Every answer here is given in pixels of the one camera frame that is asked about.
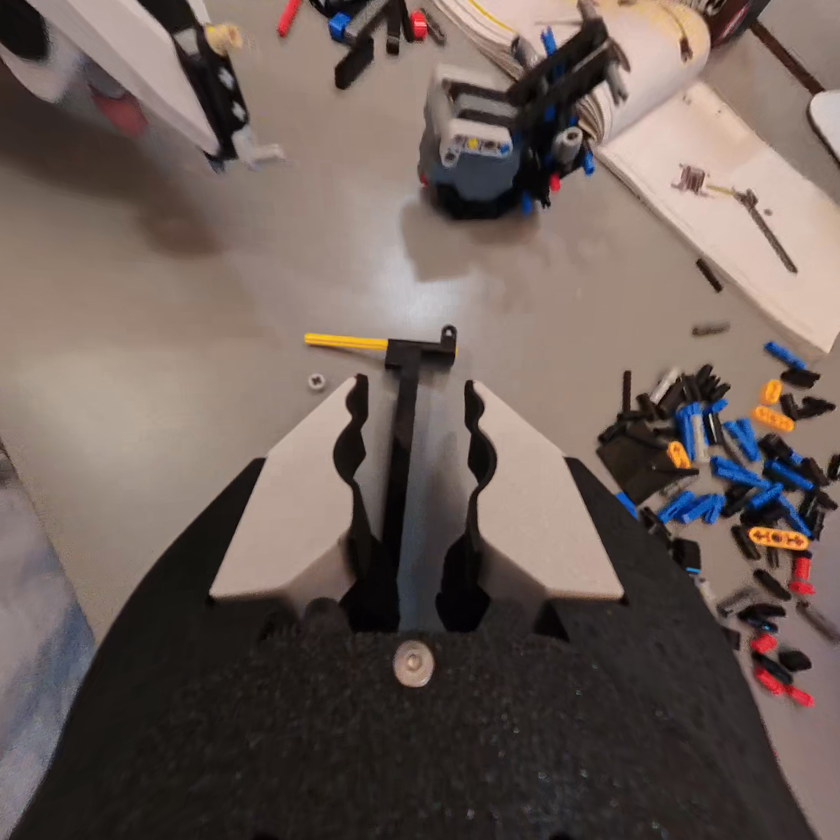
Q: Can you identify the heap of small lego pins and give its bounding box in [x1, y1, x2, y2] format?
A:
[596, 341, 840, 710]

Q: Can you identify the pile of large lego pieces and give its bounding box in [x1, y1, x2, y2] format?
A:
[276, 0, 448, 91]

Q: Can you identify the black tape strip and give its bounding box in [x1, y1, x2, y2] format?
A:
[751, 20, 826, 96]

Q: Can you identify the small black lego sub-assembly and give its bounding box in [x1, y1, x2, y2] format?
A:
[174, 23, 286, 173]

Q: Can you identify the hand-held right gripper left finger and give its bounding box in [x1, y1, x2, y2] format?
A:
[209, 374, 395, 631]

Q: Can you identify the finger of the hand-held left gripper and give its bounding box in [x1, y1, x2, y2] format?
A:
[29, 0, 223, 158]

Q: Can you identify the black lego beam yellow axle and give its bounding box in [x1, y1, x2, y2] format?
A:
[304, 325, 458, 631]

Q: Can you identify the partly built lego truck chassis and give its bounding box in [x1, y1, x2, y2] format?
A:
[419, 3, 631, 221]

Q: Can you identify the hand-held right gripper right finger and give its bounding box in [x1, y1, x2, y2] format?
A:
[436, 379, 626, 631]

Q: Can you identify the lego instruction booklet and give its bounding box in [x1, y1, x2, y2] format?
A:
[436, 0, 840, 355]

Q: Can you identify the lego set box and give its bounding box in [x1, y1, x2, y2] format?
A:
[702, 0, 773, 48]

